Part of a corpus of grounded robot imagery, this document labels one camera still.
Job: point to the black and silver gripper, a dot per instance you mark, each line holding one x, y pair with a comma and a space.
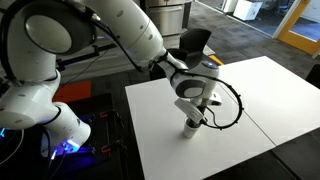
200, 104

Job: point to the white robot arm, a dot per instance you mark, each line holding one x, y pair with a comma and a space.
35, 33

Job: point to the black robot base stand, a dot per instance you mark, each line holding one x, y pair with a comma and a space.
76, 158

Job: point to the white paper cup with logo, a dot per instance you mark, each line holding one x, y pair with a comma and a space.
190, 129

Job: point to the black chair behind table left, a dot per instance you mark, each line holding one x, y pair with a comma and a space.
191, 46

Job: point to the stainless steel appliance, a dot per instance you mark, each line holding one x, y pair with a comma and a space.
167, 15

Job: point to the white cabinet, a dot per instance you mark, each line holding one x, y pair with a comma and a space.
247, 10

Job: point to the orange clamp on robot stand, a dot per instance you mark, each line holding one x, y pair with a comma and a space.
105, 149

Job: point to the orange floor mat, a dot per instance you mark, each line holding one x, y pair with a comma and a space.
73, 92

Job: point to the orange door frame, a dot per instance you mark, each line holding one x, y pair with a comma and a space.
300, 26

